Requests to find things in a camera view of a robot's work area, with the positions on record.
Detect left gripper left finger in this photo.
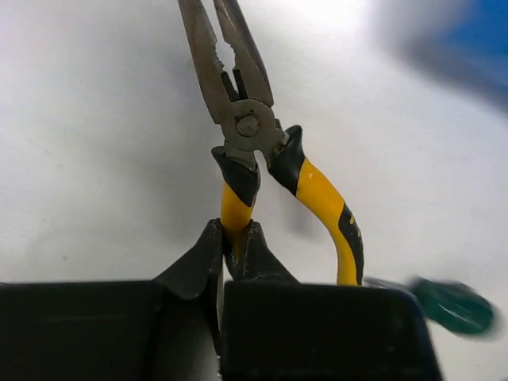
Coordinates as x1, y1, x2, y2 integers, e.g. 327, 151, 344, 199
1, 220, 223, 380

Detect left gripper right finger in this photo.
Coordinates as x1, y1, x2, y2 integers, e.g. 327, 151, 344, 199
220, 222, 442, 380

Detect green stubby screwdriver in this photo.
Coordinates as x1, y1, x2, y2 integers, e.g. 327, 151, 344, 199
363, 277, 502, 338

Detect yellow black pliers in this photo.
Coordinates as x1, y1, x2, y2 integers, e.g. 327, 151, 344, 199
179, 1, 364, 286

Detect blue three-compartment bin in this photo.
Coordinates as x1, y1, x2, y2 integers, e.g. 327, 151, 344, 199
372, 1, 507, 111

